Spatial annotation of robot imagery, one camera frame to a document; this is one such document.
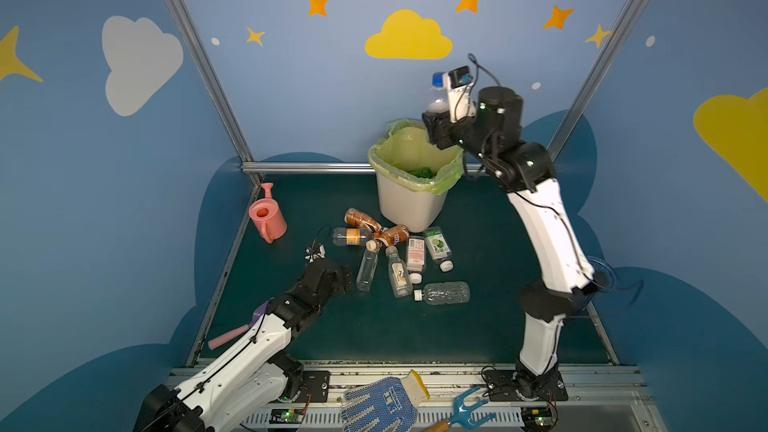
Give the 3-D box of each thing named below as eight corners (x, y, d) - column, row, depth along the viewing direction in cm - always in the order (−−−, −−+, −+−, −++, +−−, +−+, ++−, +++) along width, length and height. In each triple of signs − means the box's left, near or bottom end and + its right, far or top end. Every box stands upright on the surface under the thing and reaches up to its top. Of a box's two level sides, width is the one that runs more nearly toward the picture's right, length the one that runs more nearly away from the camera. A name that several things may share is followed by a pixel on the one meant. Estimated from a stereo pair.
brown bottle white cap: (373, 259, 97) (372, 250, 93) (366, 250, 99) (366, 241, 95) (410, 237, 103) (412, 228, 98) (404, 230, 105) (405, 220, 101)
